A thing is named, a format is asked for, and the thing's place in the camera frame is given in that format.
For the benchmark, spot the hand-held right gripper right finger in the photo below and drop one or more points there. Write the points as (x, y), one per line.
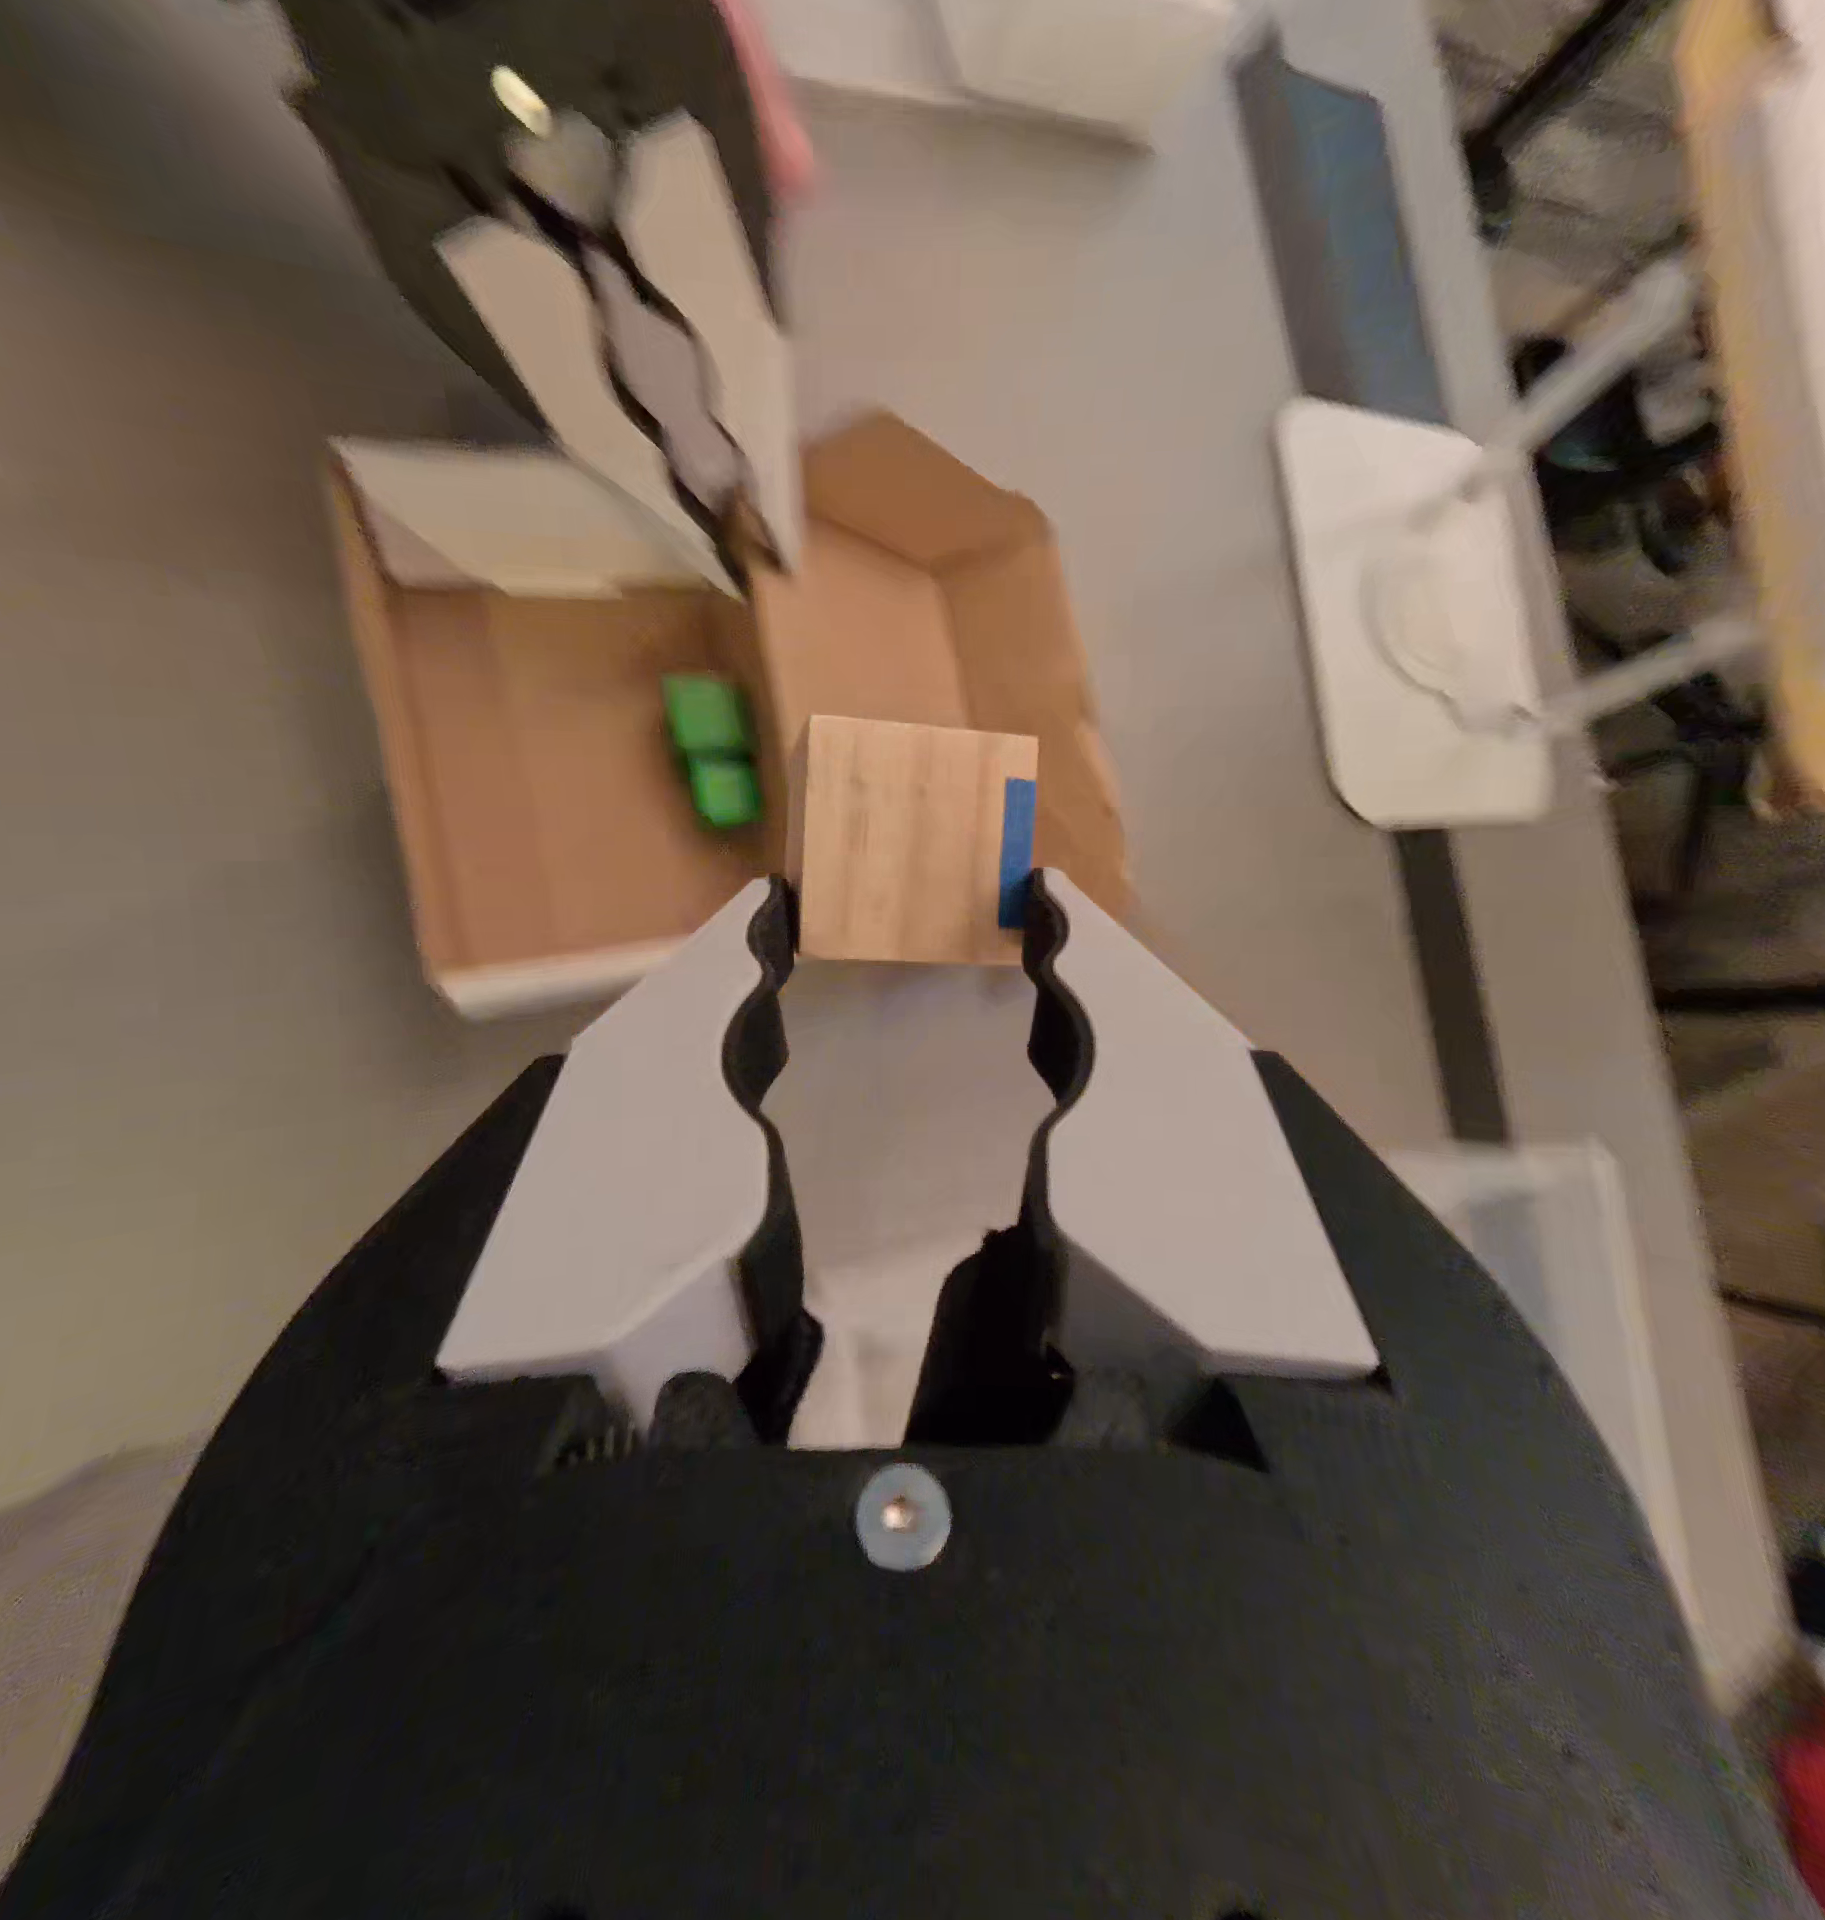
(1197, 1201)

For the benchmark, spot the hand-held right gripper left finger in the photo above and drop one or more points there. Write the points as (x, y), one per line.
(613, 1201)

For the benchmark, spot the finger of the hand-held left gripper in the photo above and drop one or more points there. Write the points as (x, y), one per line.
(709, 255)
(553, 346)

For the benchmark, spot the clear plastic bin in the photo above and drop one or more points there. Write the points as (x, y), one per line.
(1063, 61)
(1557, 1276)

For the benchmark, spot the green cube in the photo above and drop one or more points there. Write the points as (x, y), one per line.
(709, 712)
(724, 790)

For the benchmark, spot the white cardboard box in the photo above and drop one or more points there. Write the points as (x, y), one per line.
(553, 781)

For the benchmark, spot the plain wooden cube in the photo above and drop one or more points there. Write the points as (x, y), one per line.
(898, 841)

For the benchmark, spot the person's left hand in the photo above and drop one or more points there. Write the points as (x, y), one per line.
(769, 91)

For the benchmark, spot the clear acrylic rod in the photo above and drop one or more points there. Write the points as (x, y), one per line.
(1663, 675)
(1588, 376)

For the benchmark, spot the black office chair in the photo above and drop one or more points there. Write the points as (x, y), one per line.
(1617, 570)

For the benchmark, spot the wooden instruction board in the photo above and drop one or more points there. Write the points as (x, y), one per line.
(1737, 376)

